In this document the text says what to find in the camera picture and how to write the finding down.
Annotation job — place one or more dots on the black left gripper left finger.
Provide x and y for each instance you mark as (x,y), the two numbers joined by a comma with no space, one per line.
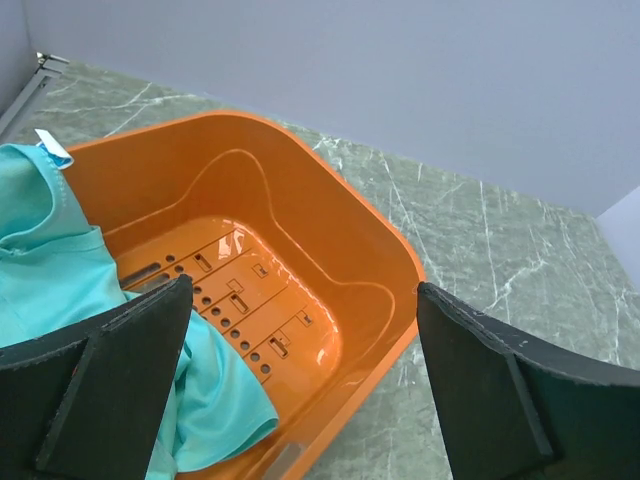
(86,401)

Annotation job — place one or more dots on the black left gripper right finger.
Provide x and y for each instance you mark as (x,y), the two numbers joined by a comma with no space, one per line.
(513,406)

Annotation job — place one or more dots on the teal t shirt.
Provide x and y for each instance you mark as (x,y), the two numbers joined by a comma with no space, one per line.
(56,270)

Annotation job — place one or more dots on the orange plastic basket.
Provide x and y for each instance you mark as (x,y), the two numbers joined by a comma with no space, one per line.
(307,281)

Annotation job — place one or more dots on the aluminium frame rail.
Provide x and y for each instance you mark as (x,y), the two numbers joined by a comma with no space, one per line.
(23,104)

